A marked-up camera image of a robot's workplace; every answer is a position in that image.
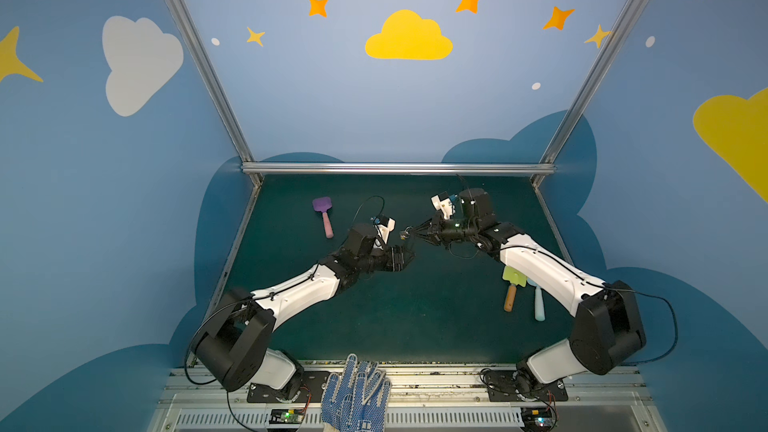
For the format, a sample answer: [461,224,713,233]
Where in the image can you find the right green circuit board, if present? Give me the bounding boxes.
[521,408,557,432]

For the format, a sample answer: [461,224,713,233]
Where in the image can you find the left green circuit board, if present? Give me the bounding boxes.
[269,409,305,425]

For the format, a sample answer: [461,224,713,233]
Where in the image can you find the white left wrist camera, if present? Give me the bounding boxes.
[372,214,395,248]

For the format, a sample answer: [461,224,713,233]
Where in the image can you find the aluminium left frame post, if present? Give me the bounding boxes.
[164,0,254,165]

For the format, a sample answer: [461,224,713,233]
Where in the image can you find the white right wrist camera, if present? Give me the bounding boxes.
[431,192,458,220]

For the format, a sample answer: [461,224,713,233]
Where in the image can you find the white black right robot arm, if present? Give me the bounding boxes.
[403,188,647,395]

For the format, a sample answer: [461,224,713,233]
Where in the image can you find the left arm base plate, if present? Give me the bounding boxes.
[247,370,330,404]

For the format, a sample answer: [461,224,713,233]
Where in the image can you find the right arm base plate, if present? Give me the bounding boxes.
[479,368,568,403]

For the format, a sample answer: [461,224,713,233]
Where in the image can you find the green circuit board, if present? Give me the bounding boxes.
[269,409,305,425]
[521,408,557,432]

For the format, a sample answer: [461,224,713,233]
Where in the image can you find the purple spade pink handle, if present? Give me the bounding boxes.
[312,196,334,239]

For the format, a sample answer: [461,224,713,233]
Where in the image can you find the aluminium frame post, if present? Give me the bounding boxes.
[164,0,254,165]
[539,0,650,175]

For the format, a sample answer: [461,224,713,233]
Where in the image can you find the light blue handle tool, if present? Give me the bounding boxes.
[528,279,546,322]

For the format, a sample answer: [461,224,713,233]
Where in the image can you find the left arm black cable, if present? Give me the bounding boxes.
[182,194,386,432]

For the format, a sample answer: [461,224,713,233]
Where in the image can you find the blue dotted work gloves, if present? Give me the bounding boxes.
[321,353,392,432]

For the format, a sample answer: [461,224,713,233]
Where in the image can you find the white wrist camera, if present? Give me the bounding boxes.
[431,192,458,220]
[372,214,395,248]

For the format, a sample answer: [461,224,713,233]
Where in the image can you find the aluminium right frame post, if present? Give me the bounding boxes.
[539,0,650,175]

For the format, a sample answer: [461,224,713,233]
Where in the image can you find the aluminium back frame rail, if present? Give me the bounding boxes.
[241,161,556,176]

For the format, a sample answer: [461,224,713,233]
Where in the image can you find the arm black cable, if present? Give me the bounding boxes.
[182,194,386,432]
[443,173,679,367]

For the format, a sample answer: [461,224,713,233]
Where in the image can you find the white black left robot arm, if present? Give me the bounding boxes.
[188,216,412,401]

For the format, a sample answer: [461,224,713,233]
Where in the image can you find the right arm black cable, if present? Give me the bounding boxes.
[443,173,679,367]

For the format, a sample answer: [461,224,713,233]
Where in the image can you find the wooden handle tool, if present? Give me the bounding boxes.
[502,266,527,312]

